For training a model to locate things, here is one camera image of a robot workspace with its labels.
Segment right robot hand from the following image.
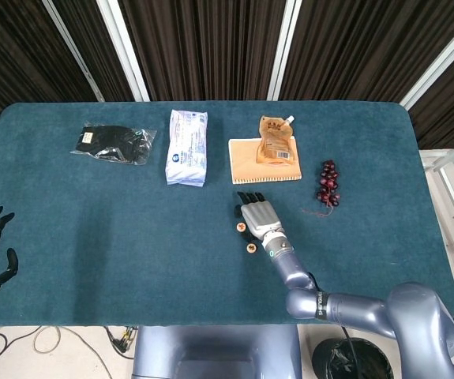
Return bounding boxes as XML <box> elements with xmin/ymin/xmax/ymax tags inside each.
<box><xmin>233</xmin><ymin>190</ymin><xmax>283</xmax><ymax>243</ymax></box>

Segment black trash bin with bag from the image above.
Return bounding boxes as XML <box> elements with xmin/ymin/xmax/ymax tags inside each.
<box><xmin>312</xmin><ymin>338</ymin><xmax>394</xmax><ymax>379</ymax></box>

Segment white partition post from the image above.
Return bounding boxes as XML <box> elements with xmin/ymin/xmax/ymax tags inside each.
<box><xmin>266</xmin><ymin>0</ymin><xmax>310</xmax><ymax>102</ymax></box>
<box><xmin>95</xmin><ymin>0</ymin><xmax>151</xmax><ymax>103</ymax></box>
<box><xmin>399</xmin><ymin>17</ymin><xmax>454</xmax><ymax>111</ymax></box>

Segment teal table cloth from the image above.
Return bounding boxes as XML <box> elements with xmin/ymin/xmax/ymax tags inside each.
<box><xmin>0</xmin><ymin>101</ymin><xmax>454</xmax><ymax>328</ymax></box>

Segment black gloves in plastic bag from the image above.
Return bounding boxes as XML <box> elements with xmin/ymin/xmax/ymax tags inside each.
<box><xmin>69</xmin><ymin>121</ymin><xmax>158</xmax><ymax>166</ymax></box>

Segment purple grape bunch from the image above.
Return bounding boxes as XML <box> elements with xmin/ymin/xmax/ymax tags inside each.
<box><xmin>300</xmin><ymin>159</ymin><xmax>341</xmax><ymax>218</ymax></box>

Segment orange spout pouch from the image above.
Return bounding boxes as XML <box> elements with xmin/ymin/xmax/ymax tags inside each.
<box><xmin>255</xmin><ymin>114</ymin><xmax>295</xmax><ymax>166</ymax></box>

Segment spiral bound notebook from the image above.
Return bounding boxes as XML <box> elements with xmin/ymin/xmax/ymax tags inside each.
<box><xmin>228</xmin><ymin>136</ymin><xmax>302</xmax><ymax>186</ymax></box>

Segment white metal frame rack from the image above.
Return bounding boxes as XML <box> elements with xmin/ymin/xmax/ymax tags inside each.
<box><xmin>418</xmin><ymin>132</ymin><xmax>454</xmax><ymax>257</ymax></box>

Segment thin grey partition post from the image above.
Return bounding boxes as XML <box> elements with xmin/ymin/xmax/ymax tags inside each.
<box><xmin>41</xmin><ymin>0</ymin><xmax>106</xmax><ymax>103</ymax></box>

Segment white blue paper package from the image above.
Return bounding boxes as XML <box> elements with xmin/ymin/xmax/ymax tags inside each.
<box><xmin>164</xmin><ymin>109</ymin><xmax>208</xmax><ymax>187</ymax></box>

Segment white floor cable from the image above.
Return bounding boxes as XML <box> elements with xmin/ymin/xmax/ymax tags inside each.
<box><xmin>32</xmin><ymin>325</ymin><xmax>113</xmax><ymax>379</ymax></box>

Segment black power plug strip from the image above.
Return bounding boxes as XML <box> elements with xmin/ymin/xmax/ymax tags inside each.
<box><xmin>106</xmin><ymin>325</ymin><xmax>139</xmax><ymax>360</ymax></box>

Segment dark brown pleated curtain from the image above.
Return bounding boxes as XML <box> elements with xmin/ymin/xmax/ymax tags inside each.
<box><xmin>0</xmin><ymin>0</ymin><xmax>454</xmax><ymax>151</ymax></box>

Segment blue grey robot torso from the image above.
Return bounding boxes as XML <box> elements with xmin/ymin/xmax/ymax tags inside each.
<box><xmin>131</xmin><ymin>325</ymin><xmax>303</xmax><ymax>379</ymax></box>

